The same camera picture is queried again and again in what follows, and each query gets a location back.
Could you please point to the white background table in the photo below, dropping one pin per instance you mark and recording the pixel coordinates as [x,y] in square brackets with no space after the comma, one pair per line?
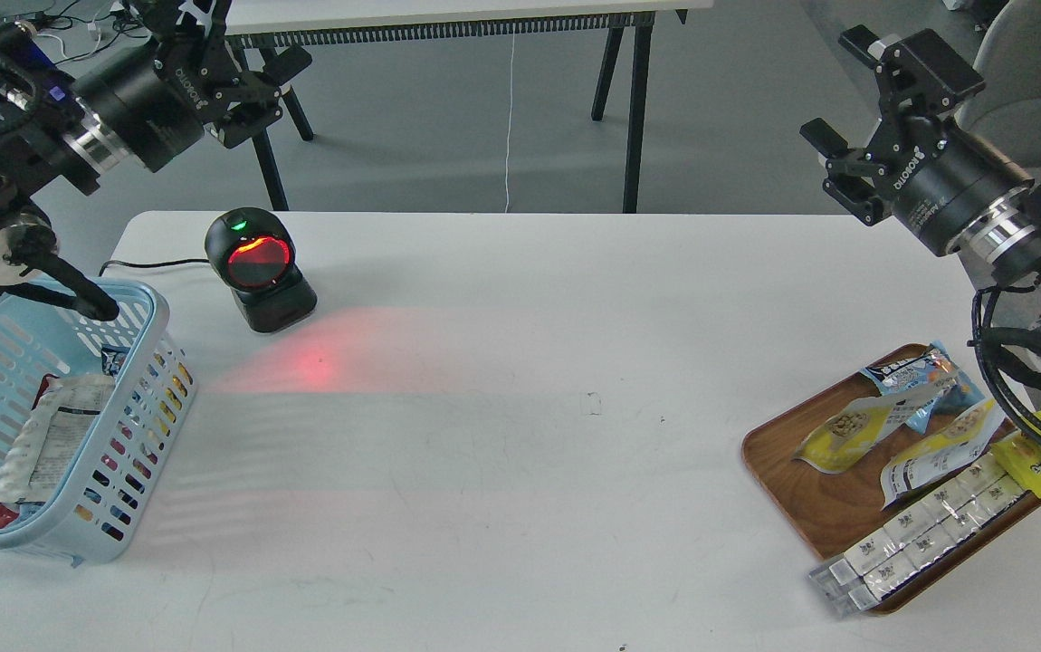
[267,26]

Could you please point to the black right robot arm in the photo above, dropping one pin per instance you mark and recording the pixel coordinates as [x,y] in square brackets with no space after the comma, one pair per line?
[1006,320]

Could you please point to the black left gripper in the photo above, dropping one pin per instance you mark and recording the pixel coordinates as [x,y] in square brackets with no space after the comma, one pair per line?
[184,83]

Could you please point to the clear boxed white snacks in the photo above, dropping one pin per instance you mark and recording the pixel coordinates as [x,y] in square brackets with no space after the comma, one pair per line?
[886,567]

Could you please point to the black barcode scanner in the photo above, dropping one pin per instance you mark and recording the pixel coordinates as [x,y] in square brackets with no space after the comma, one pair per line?
[253,254]

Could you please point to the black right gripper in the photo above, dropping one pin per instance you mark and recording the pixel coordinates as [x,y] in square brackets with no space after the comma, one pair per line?
[952,190]

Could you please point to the yellow nut snack pouch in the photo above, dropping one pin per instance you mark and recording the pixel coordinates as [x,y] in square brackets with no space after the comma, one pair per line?
[841,441]

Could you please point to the white snack packet in basket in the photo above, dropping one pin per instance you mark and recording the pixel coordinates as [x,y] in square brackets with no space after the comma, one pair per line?
[49,441]

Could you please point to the blue snack bag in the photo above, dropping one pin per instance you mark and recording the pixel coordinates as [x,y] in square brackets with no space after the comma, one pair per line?
[897,376]

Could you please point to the yellow white snack pouch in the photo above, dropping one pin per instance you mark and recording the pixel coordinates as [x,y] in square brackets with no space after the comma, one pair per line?
[956,445]

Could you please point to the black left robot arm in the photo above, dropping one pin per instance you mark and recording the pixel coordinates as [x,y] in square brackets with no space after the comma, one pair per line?
[45,134]

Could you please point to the light blue plastic basket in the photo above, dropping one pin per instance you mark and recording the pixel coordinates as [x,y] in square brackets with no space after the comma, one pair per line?
[95,511]

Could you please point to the brown wooden tray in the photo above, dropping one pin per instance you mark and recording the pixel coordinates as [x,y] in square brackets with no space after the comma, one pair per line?
[832,512]

